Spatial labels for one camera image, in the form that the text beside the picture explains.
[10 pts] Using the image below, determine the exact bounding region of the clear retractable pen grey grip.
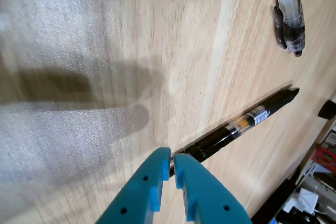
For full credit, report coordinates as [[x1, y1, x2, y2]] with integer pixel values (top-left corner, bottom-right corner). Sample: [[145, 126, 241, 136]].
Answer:
[[271, 0, 307, 58]]

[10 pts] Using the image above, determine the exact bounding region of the black pen with barcode label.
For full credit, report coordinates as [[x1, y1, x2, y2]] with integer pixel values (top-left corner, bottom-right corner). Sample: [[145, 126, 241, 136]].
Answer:
[[169, 87, 300, 178]]

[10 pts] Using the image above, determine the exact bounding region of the white power adapter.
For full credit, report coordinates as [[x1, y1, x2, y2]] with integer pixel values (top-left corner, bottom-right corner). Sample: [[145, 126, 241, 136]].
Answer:
[[282, 187, 320, 216]]

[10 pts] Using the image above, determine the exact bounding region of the red box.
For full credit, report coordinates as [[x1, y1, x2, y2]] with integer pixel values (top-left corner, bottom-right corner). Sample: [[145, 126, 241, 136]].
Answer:
[[311, 145, 336, 172]]

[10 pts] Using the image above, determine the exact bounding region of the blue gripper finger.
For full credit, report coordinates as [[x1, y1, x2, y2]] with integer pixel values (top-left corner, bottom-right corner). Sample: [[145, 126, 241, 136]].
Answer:
[[174, 153, 254, 224], [96, 147, 172, 224]]

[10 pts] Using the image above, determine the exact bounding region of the black clamp at table edge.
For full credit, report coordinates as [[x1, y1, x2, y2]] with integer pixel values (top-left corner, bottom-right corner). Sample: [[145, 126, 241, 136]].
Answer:
[[317, 99, 336, 120]]

